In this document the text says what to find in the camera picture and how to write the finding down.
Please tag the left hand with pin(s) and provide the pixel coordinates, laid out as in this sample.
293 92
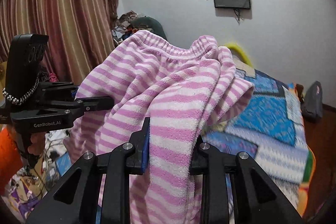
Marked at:
37 144

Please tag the dark grey bag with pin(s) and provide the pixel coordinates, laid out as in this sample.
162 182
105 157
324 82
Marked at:
312 106

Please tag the orange sleeve forearm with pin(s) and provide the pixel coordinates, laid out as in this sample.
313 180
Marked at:
10 157

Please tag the yellow ring object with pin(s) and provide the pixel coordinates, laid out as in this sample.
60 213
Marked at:
242 55

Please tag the blue patchwork bedspread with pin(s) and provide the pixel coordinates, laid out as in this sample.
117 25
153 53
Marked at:
270 129

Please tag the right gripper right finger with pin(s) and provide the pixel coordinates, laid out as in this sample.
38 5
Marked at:
256 198

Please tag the orange fleece blanket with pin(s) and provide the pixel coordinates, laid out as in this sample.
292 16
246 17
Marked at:
304 186

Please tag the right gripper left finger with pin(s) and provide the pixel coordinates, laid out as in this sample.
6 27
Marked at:
96 188

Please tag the striped maroon curtain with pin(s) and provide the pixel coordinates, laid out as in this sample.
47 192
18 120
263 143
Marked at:
80 32

